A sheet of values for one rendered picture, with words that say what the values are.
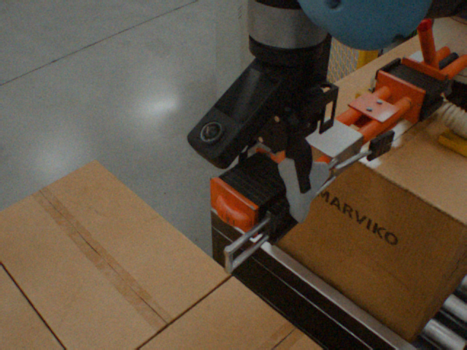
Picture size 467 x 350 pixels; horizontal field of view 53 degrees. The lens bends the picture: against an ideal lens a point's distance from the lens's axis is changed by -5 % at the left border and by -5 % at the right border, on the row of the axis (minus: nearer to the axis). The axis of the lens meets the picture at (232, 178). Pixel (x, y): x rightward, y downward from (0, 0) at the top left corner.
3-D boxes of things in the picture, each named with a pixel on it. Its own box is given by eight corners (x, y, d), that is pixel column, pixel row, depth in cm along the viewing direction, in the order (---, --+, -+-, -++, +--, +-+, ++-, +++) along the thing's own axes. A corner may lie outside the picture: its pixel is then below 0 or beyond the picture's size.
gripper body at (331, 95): (334, 132, 54) (349, 33, 46) (283, 167, 49) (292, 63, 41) (284, 103, 58) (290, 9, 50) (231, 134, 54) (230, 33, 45)
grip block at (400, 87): (393, 82, 83) (400, 52, 79) (443, 106, 77) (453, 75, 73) (367, 100, 78) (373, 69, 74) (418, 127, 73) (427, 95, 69)
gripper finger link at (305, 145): (322, 189, 51) (302, 111, 47) (312, 197, 50) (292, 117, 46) (290, 183, 54) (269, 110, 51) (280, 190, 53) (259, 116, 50)
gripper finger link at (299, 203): (345, 205, 56) (328, 133, 52) (312, 232, 53) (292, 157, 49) (325, 201, 58) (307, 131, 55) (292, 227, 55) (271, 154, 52)
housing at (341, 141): (323, 138, 71) (327, 114, 68) (361, 161, 67) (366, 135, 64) (292, 160, 67) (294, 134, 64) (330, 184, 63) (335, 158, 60)
